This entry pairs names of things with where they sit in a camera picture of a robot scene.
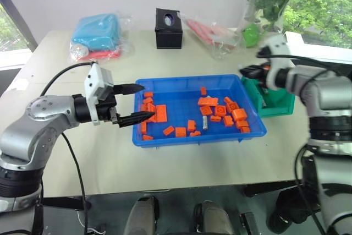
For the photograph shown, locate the black tissue box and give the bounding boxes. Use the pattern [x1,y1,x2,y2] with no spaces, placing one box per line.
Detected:
[154,7,184,50]

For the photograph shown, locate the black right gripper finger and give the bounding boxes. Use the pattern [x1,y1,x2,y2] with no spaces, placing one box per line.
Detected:
[241,64,266,73]
[238,69,263,80]

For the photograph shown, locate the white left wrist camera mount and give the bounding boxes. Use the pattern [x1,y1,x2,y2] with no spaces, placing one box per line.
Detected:
[84,62,115,126]

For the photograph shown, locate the green plant in plastic wrap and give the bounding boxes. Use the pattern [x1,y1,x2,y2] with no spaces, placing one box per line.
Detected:
[236,0,301,49]

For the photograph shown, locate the thick orange building brick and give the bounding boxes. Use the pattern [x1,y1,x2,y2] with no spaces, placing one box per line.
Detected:
[232,108,249,122]

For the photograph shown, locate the wide orange building plate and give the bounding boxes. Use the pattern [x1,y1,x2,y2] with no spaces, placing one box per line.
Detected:
[197,96,219,107]

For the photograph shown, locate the red cloth in plastic bag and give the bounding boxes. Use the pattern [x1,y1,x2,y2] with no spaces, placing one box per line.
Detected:
[79,47,122,62]

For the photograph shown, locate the small black block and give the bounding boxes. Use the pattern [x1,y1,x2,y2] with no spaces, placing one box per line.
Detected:
[238,212,260,235]

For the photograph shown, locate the large orange building plate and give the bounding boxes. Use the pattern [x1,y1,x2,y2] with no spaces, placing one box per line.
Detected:
[155,104,168,123]

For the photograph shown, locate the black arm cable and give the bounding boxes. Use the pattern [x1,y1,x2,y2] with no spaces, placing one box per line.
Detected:
[270,53,352,96]
[60,132,90,235]
[40,61,98,97]
[293,145,328,235]

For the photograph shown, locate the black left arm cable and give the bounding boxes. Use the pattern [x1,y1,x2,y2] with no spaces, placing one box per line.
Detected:
[60,132,90,235]
[40,61,98,97]

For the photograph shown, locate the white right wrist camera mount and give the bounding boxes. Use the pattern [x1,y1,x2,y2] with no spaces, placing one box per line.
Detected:
[256,35,295,91]

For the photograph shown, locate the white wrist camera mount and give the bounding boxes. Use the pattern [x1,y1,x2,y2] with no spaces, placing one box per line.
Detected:
[256,35,295,91]
[84,62,115,126]

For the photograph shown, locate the black rounded shape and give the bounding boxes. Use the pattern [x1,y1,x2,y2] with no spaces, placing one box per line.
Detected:
[267,187,323,234]

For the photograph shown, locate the black table frame bar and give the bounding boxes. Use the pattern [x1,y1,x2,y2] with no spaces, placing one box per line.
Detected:
[243,181,299,198]
[42,194,92,210]

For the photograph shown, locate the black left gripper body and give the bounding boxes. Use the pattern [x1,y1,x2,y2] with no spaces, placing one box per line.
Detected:
[96,85,120,124]

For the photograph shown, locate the blue cloth in plastic bag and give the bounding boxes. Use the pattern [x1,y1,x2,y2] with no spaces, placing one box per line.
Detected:
[68,11,133,57]

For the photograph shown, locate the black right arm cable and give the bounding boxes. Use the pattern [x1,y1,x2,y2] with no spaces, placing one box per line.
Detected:
[270,53,352,96]
[293,145,328,235]

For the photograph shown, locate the dark window frame post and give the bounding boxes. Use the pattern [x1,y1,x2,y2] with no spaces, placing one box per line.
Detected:
[0,0,39,52]

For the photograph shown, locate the green plastic bin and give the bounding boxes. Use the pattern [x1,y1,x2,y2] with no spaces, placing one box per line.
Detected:
[241,76,296,118]

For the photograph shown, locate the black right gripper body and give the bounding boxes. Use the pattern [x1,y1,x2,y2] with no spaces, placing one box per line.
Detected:
[258,65,272,89]

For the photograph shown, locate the red sticks in plastic bag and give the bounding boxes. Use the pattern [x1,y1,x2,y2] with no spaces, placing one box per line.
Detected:
[180,14,240,60]

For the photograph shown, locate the blue plastic bin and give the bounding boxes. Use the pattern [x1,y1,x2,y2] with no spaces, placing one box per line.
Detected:
[131,74,268,149]

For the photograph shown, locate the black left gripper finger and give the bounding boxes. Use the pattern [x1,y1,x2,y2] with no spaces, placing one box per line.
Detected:
[117,111,155,129]
[113,83,146,96]

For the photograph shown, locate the dark grey rounded shape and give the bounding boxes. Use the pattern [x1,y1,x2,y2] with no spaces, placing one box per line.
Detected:
[123,194,161,235]
[192,200,235,235]

